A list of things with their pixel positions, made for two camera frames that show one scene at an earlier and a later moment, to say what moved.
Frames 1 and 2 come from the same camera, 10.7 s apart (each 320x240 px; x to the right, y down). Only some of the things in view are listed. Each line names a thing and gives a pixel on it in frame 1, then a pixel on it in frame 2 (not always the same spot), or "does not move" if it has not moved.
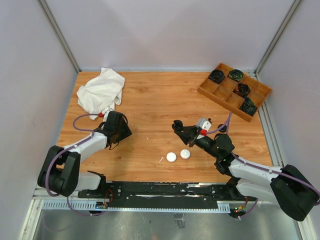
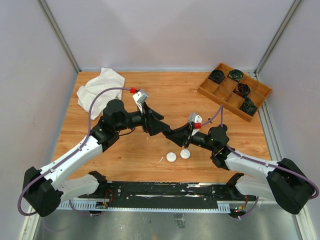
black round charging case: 177,125 → 167,132
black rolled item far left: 216,75 does not move
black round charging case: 223,129 does not move
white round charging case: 171,157 does not move
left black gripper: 126,131 → 151,121
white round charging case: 185,153 does not move
